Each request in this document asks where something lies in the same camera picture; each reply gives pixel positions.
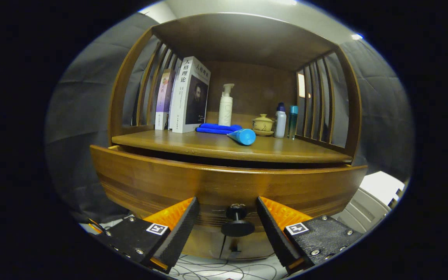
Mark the blue and white tube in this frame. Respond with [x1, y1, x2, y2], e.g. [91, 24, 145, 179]
[227, 128, 256, 146]

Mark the wooden drawer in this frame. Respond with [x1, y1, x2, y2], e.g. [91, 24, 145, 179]
[90, 145, 368, 234]

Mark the beige lidded teacup with saucer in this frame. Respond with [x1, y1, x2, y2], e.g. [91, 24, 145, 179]
[252, 114, 275, 137]

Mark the white book with portrait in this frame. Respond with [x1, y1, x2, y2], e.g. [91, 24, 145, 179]
[168, 56, 211, 134]

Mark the blue folded cloth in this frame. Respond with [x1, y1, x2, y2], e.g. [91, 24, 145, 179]
[195, 123, 243, 135]

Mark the white panelled cabinet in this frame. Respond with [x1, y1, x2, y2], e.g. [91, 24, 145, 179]
[333, 171, 407, 234]

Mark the wooden cabinet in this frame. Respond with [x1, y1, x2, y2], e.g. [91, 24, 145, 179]
[108, 12, 363, 261]

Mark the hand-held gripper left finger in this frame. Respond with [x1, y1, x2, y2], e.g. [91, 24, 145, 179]
[92, 196, 200, 274]

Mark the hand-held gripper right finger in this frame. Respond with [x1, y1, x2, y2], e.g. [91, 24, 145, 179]
[256, 196, 364, 275]

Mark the black round drawer knob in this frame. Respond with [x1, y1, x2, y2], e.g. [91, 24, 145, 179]
[221, 203, 255, 237]

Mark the white bottle with blue cap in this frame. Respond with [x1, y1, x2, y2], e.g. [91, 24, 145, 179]
[274, 102, 287, 138]

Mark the slim teal bottle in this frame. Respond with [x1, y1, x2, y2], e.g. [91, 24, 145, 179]
[289, 105, 299, 140]

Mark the wooden countertop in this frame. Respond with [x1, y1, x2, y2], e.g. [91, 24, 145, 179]
[111, 124, 354, 164]

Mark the purple book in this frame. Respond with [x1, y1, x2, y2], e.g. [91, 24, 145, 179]
[155, 69, 176, 130]

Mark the black orange device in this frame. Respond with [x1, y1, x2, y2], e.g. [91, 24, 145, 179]
[87, 218, 108, 234]

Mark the white pump bottle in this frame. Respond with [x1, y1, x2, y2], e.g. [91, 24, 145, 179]
[219, 83, 235, 126]

